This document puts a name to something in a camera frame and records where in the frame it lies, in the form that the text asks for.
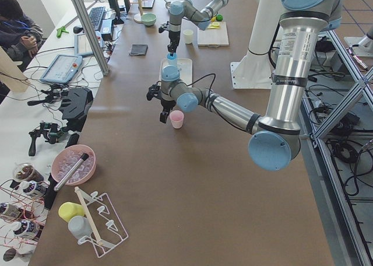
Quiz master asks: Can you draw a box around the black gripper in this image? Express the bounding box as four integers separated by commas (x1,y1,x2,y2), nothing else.
159,20,181,56
146,82,176,123

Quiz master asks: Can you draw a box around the blue cup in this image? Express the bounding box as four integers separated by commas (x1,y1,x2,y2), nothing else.
166,52,178,67

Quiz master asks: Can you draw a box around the pink cup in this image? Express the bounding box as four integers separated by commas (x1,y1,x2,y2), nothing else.
169,110,184,129

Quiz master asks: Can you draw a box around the cream yellow cup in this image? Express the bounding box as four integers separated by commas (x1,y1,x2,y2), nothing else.
182,29,194,44

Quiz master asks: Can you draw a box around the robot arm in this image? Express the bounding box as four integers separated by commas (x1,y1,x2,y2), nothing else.
146,0,343,171
159,0,228,56

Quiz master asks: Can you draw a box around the cream rabbit tray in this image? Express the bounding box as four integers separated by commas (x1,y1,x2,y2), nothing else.
159,58,193,85

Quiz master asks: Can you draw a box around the grey folded cloth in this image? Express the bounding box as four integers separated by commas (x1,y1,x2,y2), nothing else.
129,44,148,56

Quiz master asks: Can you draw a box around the light green bowl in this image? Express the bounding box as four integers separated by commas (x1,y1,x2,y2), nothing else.
140,13,157,26

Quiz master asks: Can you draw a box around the wooden mug tree stand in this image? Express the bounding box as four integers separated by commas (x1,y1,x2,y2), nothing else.
134,0,148,26

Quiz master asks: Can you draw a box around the bamboo cutting board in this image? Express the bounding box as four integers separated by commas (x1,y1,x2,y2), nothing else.
197,22,230,48

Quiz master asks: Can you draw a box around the green lime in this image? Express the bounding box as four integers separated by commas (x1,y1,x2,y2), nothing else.
216,14,223,22

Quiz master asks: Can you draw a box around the black keyboard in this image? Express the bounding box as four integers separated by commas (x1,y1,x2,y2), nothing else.
89,6,105,31

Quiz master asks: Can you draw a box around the pink bowl with ice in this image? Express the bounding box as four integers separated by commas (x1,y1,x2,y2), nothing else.
51,144,97,187

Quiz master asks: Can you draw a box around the teach pendant tablet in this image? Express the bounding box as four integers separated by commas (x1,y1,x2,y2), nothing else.
40,54,83,84

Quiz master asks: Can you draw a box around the yellow cup on rack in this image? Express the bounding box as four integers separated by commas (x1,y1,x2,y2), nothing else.
58,202,85,222

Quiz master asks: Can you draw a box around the grey cup on rack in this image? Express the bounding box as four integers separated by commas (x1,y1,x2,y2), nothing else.
68,215,93,240

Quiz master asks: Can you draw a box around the iced coffee cup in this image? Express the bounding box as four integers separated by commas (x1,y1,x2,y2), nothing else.
13,163,44,183

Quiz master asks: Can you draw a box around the seated person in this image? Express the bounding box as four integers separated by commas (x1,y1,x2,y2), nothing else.
1,0,44,71

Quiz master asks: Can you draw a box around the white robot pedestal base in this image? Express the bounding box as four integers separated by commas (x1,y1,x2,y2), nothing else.
231,0,283,89

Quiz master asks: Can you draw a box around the white wire cup rack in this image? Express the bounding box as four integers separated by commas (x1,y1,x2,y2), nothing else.
75,187,129,258

